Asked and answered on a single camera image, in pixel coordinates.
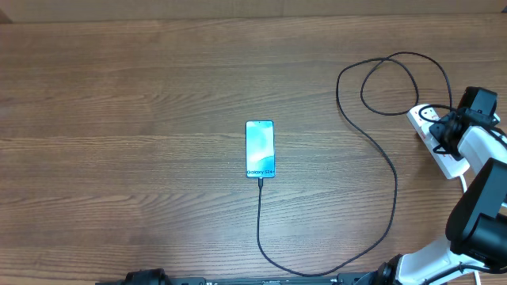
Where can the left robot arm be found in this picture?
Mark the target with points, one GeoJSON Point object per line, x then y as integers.
{"type": "Point", "coordinates": [143, 277]}

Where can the white power strip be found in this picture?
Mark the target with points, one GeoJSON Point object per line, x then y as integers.
{"type": "Point", "coordinates": [450, 167]}

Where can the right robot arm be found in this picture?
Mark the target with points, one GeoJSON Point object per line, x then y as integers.
{"type": "Point", "coordinates": [475, 234]}

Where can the Samsung Galaxy smartphone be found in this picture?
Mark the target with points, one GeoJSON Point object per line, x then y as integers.
{"type": "Point", "coordinates": [260, 149]}

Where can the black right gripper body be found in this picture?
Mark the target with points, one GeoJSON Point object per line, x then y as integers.
{"type": "Point", "coordinates": [435, 130]}

